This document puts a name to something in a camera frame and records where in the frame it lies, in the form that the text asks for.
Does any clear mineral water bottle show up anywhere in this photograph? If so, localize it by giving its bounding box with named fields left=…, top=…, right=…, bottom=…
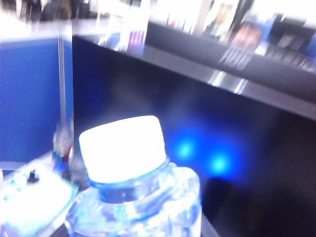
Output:
left=64, top=115, right=202, bottom=237

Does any black computer monitor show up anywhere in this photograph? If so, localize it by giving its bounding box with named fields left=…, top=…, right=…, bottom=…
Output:
left=72, top=21, right=316, bottom=237

